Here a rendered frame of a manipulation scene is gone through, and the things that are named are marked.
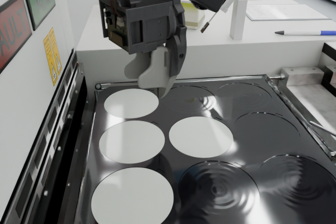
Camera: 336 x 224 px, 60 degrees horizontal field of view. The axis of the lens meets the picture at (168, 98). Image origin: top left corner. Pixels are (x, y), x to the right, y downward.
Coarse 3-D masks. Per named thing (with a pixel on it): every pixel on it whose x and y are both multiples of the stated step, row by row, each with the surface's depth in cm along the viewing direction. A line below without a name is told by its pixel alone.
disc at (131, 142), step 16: (112, 128) 47; (128, 128) 47; (144, 128) 47; (112, 144) 44; (128, 144) 44; (144, 144) 44; (160, 144) 44; (112, 160) 41; (128, 160) 41; (144, 160) 41
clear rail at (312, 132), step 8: (272, 88) 59; (280, 96) 56; (288, 104) 53; (296, 112) 51; (304, 120) 49; (304, 128) 48; (312, 128) 47; (312, 136) 46; (320, 136) 45; (320, 144) 44; (328, 152) 42
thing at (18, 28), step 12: (0, 12) 26; (12, 12) 29; (24, 12) 32; (0, 24) 26; (12, 24) 29; (24, 24) 32; (0, 36) 26; (12, 36) 29; (24, 36) 32; (0, 48) 26; (12, 48) 28; (0, 60) 26
